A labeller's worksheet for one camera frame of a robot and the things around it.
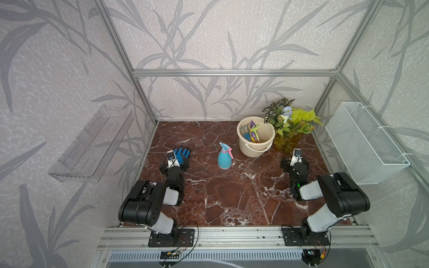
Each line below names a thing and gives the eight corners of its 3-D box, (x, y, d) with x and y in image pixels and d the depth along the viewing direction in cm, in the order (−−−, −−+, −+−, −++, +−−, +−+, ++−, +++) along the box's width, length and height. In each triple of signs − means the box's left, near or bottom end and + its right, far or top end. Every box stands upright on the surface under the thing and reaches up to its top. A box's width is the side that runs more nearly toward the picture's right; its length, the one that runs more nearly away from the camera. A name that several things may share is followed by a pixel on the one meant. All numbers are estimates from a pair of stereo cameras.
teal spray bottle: (217, 167, 99) (216, 148, 84) (220, 160, 102) (219, 140, 87) (230, 171, 98) (231, 152, 83) (232, 163, 101) (234, 144, 86)
